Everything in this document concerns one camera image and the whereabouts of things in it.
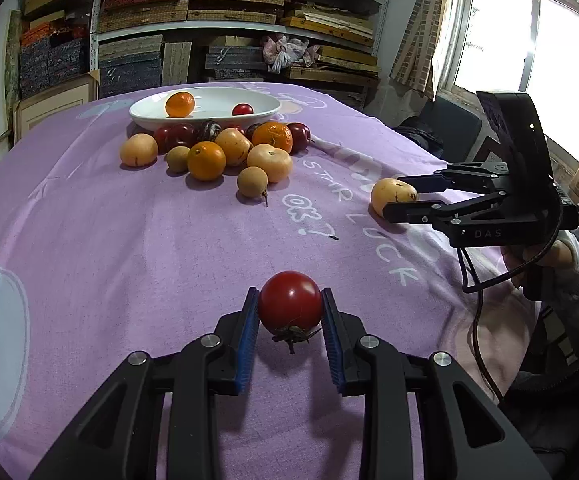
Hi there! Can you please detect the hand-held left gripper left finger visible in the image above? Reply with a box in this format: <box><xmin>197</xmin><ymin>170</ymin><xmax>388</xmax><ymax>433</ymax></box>
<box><xmin>28</xmin><ymin>287</ymin><xmax>261</xmax><ymax>480</ymax></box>

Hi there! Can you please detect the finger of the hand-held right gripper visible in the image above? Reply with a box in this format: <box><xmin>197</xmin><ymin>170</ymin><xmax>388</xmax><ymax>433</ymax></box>
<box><xmin>383</xmin><ymin>190</ymin><xmax>509</xmax><ymax>234</ymax></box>
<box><xmin>398</xmin><ymin>162</ymin><xmax>511</xmax><ymax>194</ymax></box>

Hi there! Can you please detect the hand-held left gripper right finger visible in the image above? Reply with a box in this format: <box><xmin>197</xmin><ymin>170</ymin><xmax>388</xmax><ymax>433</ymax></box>
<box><xmin>321</xmin><ymin>287</ymin><xmax>553</xmax><ymax>480</ymax></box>

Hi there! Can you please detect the yellow round fruit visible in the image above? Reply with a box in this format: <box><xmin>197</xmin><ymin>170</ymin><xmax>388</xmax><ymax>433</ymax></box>
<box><xmin>120</xmin><ymin>133</ymin><xmax>159</xmax><ymax>168</ymax></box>
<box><xmin>371</xmin><ymin>178</ymin><xmax>419</xmax><ymax>218</ymax></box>
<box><xmin>214</xmin><ymin>128</ymin><xmax>253</xmax><ymax>167</ymax></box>
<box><xmin>247</xmin><ymin>143</ymin><xmax>293</xmax><ymax>184</ymax></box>

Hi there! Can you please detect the orange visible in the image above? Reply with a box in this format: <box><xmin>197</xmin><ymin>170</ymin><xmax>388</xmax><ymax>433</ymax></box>
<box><xmin>186</xmin><ymin>141</ymin><xmax>227</xmax><ymax>181</ymax></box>
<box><xmin>252</xmin><ymin>122</ymin><xmax>293</xmax><ymax>155</ymax></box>
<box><xmin>165</xmin><ymin>91</ymin><xmax>196</xmax><ymax>119</ymax></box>

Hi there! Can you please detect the brown round fruit with stem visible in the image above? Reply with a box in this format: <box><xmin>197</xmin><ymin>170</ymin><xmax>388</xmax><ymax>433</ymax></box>
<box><xmin>237</xmin><ymin>166</ymin><xmax>270</xmax><ymax>207</ymax></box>

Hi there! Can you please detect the white oval plate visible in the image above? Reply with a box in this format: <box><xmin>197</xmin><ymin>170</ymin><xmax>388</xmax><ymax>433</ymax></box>
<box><xmin>128</xmin><ymin>86</ymin><xmax>282</xmax><ymax>132</ymax></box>

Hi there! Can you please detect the person's right hand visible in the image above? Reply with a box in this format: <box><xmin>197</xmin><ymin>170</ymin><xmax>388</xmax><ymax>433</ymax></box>
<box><xmin>500</xmin><ymin>238</ymin><xmax>579</xmax><ymax>292</ymax></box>

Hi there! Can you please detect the dark cloth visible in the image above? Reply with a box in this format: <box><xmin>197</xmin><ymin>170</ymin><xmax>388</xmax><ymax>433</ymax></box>
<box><xmin>394</xmin><ymin>116</ymin><xmax>445</xmax><ymax>158</ymax></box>

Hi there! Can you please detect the dark blue chair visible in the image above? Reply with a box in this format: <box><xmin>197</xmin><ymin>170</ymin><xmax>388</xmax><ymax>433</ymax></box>
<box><xmin>432</xmin><ymin>96</ymin><xmax>483</xmax><ymax>161</ymax></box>

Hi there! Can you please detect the dark red plum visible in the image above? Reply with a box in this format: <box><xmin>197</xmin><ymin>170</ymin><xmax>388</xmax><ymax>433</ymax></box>
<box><xmin>286</xmin><ymin>122</ymin><xmax>315</xmax><ymax>156</ymax></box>

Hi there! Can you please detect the purple printed tablecloth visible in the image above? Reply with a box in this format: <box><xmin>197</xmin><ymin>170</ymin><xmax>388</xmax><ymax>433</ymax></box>
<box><xmin>0</xmin><ymin>81</ymin><xmax>545</xmax><ymax>480</ymax></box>

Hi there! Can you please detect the window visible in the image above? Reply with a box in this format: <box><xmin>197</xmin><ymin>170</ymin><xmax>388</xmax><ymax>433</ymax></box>
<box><xmin>439</xmin><ymin>0</ymin><xmax>579</xmax><ymax>171</ymax></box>

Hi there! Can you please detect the pink plastic bag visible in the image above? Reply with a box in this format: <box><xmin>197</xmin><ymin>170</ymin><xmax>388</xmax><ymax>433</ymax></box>
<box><xmin>261</xmin><ymin>34</ymin><xmax>320</xmax><ymax>73</ymax></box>

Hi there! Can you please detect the small brown fruit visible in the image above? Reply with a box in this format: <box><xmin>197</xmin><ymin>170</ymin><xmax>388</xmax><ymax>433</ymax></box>
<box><xmin>165</xmin><ymin>146</ymin><xmax>191</xmax><ymax>174</ymax></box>

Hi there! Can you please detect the person's clothing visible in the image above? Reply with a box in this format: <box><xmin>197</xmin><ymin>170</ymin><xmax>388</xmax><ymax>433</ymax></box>
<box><xmin>499</xmin><ymin>305</ymin><xmax>579</xmax><ymax>480</ymax></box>

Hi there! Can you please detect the dark striped passion fruit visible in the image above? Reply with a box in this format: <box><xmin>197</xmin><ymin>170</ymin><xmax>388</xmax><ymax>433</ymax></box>
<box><xmin>197</xmin><ymin>120</ymin><xmax>223</xmax><ymax>144</ymax></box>

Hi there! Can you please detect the dark red apple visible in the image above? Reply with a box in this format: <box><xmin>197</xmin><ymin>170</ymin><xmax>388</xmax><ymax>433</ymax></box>
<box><xmin>170</xmin><ymin>123</ymin><xmax>196</xmax><ymax>149</ymax></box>

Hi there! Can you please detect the white metal shelf rack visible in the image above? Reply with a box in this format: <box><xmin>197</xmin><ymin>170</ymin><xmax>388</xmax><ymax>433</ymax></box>
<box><xmin>88</xmin><ymin>0</ymin><xmax>395</xmax><ymax>111</ymax></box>

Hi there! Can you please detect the beige framed panel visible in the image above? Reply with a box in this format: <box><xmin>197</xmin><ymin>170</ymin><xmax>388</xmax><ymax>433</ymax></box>
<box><xmin>14</xmin><ymin>70</ymin><xmax>100</xmax><ymax>143</ymax></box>

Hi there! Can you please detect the pile of patterned storage boxes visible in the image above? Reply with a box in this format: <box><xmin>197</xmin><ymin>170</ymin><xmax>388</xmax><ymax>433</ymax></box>
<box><xmin>20</xmin><ymin>0</ymin><xmax>95</xmax><ymax>101</ymax></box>

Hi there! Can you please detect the green patterned board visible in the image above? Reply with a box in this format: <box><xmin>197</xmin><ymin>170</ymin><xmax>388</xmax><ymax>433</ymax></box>
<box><xmin>6</xmin><ymin>10</ymin><xmax>24</xmax><ymax>113</ymax></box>

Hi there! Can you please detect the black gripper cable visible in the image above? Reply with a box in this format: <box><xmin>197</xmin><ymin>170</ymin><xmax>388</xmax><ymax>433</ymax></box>
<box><xmin>459</xmin><ymin>230</ymin><xmax>565</xmax><ymax>403</ymax></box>

